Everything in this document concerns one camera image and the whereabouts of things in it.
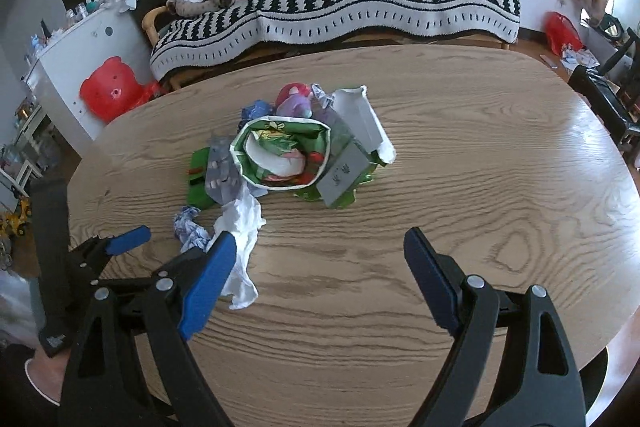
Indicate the green flat packet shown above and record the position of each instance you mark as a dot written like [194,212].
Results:
[196,187]

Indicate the crumpled white papers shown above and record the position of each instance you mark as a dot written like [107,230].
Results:
[577,57]

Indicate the white shelf rack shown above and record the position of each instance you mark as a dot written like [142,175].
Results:
[25,167]

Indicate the white open carton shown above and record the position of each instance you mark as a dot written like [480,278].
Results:
[360,117]

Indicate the wooden sofa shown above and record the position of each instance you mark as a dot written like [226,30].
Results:
[150,22]

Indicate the red bear stool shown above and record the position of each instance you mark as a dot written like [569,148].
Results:
[107,89]

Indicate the white plastic bag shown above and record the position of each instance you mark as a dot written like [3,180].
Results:
[15,302]

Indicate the crumpled blue white paper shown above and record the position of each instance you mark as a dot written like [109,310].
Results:
[187,227]

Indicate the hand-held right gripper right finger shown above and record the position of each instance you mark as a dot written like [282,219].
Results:
[430,277]

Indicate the red plastic bag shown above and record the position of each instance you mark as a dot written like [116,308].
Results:
[562,32]

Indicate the white tissue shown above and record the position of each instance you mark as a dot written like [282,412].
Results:
[245,227]

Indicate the yellow toy truck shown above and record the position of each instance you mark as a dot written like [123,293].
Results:
[15,222]

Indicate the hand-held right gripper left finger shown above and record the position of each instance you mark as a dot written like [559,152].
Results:
[210,282]

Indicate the clutter of bottles and toys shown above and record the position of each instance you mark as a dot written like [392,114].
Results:
[95,4]

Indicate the green printed snack bag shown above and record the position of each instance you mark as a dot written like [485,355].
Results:
[280,127]

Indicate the red mushroom purple plush toy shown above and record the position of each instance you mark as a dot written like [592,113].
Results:
[295,99]

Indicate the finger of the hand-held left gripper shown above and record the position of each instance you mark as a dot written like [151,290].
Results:
[127,239]

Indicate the black chair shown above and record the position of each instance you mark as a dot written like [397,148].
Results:
[600,92]

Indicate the crumpled blue wrapper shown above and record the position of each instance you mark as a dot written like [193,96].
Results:
[255,112]

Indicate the grey cardboard box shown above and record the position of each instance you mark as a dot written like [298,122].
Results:
[342,174]

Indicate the grey blister pack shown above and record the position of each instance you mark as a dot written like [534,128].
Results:
[222,177]

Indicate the white cabinet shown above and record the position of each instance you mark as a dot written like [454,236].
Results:
[75,57]

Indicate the white barcode wrapper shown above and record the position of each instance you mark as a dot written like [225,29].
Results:
[322,99]

